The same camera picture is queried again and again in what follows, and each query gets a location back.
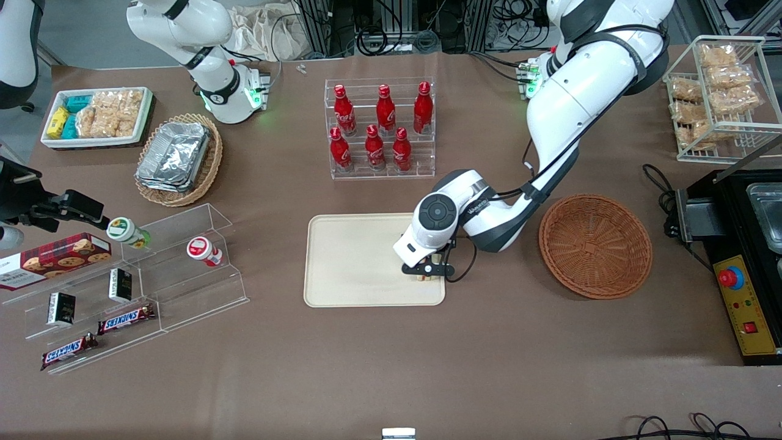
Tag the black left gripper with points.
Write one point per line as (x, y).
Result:
(452, 243)

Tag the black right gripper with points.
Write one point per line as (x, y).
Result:
(20, 197)

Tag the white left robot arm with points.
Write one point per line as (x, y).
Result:
(574, 104)

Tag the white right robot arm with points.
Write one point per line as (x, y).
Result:
(201, 49)

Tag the beige rectangular serving tray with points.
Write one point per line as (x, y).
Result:
(354, 260)

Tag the oval light wicker basket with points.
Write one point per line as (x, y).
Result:
(211, 165)

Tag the round brown wicker basket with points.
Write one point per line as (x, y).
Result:
(595, 247)

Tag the green lid drink bottle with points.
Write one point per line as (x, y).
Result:
(125, 232)

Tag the red plaid cookie box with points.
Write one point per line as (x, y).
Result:
(55, 260)

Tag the white rectangular snack bin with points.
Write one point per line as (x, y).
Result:
(91, 142)

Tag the small black white box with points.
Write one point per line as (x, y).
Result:
(61, 308)
(120, 285)

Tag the teal snack packet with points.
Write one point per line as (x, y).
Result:
(77, 103)
(69, 127)

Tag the clear rice cracker bag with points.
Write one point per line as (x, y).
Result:
(131, 110)
(107, 113)
(87, 123)

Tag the yellow snack packet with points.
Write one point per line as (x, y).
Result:
(58, 122)

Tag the stacked aluminium foil containers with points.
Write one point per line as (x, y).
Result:
(174, 156)

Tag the clear acrylic bottle rack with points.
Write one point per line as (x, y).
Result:
(421, 156)

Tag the red cola bottle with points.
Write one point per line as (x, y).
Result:
(344, 113)
(401, 153)
(385, 113)
(423, 110)
(339, 151)
(374, 150)

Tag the Snickers chocolate bar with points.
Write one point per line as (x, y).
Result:
(67, 351)
(125, 319)

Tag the red lid drink bottle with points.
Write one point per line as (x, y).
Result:
(203, 250)

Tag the clear acrylic stepped shelf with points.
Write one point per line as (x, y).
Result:
(183, 287)

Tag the crumpled beige bag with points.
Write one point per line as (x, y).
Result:
(263, 30)

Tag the clear cracker bag in rack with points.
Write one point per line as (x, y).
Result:
(689, 113)
(728, 77)
(718, 56)
(685, 89)
(693, 135)
(736, 99)

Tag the black appliance with yellow panel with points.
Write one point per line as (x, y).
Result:
(727, 232)

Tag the red emergency stop button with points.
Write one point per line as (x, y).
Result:
(730, 278)

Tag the metal pan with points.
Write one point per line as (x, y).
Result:
(768, 214)

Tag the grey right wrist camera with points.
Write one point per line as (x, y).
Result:
(9, 238)

